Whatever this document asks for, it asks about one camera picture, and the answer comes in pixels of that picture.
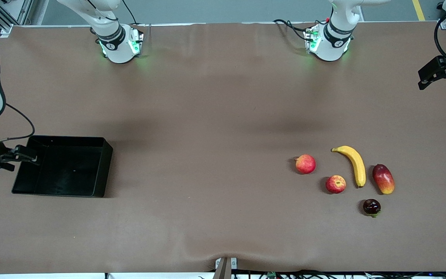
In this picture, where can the red apple with stem dimple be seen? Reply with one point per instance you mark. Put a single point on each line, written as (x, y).
(335, 184)

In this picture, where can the pinkish red round fruit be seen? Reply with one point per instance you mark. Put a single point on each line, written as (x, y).
(305, 164)

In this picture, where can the red yellow mango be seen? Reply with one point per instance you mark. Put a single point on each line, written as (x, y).
(383, 179)

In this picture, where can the brown table mat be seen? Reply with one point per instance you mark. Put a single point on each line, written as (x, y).
(207, 116)

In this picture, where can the black rectangular plastic box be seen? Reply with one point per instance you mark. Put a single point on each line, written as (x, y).
(68, 170)

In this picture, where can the yellow banana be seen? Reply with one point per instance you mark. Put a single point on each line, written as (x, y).
(356, 162)

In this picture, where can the metal table clamp bracket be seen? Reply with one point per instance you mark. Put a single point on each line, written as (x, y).
(225, 265)

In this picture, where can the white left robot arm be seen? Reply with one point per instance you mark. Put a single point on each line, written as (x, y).
(333, 42)

